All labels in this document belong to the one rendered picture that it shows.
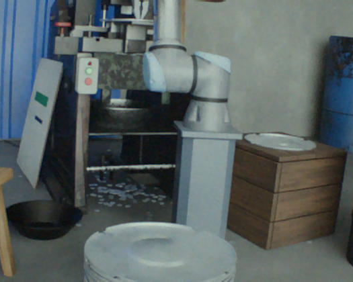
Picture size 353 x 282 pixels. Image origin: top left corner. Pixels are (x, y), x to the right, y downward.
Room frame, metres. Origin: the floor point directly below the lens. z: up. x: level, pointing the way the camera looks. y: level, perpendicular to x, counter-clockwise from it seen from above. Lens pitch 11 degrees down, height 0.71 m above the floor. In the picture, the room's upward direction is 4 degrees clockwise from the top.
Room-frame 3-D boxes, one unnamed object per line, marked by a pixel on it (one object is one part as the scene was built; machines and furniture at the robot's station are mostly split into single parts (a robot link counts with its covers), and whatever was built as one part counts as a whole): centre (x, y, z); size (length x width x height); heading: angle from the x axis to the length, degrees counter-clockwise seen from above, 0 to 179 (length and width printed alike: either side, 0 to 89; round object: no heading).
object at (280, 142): (1.91, -0.42, 0.35); 0.29 x 0.29 x 0.01
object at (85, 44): (2.26, 0.26, 0.68); 0.45 x 0.30 x 0.06; 114
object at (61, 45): (1.93, 0.45, 0.62); 0.10 x 0.06 x 0.20; 114
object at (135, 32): (2.10, 0.19, 0.72); 0.25 x 0.14 x 0.14; 24
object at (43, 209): (1.66, 0.45, 0.04); 0.30 x 0.30 x 0.07
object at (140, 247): (0.87, 0.01, 0.32); 0.29 x 0.29 x 0.01
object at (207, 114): (1.54, -0.10, 0.50); 0.15 x 0.15 x 0.10
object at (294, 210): (1.91, -0.42, 0.18); 0.40 x 0.38 x 0.35; 31
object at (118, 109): (2.26, 0.26, 0.36); 0.34 x 0.34 x 0.10
